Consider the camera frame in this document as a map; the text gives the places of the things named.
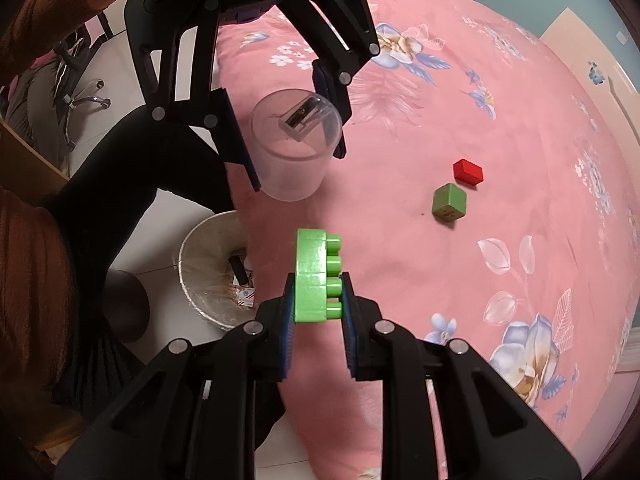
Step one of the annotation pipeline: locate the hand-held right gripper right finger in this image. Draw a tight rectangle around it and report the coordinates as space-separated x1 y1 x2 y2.
340 271 583 480

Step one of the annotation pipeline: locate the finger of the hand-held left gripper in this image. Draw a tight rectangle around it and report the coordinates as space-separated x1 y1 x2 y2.
124 0 262 193
279 0 381 161

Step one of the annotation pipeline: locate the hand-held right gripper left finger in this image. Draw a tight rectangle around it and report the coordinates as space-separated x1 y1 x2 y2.
52 272 301 480

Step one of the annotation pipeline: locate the green building block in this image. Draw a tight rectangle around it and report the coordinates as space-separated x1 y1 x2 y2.
293 228 346 324

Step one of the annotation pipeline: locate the clear plastic cup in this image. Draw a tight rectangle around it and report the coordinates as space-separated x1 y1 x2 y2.
250 89 345 202

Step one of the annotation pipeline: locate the plastic-lined waste bin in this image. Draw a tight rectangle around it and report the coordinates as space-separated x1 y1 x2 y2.
177 210 261 331

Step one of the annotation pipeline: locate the person's left forearm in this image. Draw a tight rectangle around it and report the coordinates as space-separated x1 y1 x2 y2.
0 0 146 86

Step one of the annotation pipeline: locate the small black item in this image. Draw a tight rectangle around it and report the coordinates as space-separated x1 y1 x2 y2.
228 255 249 286

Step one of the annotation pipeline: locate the pink floral blanket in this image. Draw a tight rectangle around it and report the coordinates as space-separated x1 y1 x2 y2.
210 0 640 480

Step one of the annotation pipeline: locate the green cube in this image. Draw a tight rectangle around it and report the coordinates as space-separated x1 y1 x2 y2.
431 183 468 223

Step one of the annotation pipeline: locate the red block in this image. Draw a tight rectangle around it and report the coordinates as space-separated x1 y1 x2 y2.
453 158 484 186

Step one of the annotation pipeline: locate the office chair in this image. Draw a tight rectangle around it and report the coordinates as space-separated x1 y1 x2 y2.
0 10 113 171

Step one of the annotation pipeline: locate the wooden desk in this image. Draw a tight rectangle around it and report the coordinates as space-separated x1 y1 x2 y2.
0 120 71 196

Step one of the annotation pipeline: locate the white bed headboard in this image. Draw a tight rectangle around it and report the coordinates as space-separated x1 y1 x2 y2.
540 7 640 141

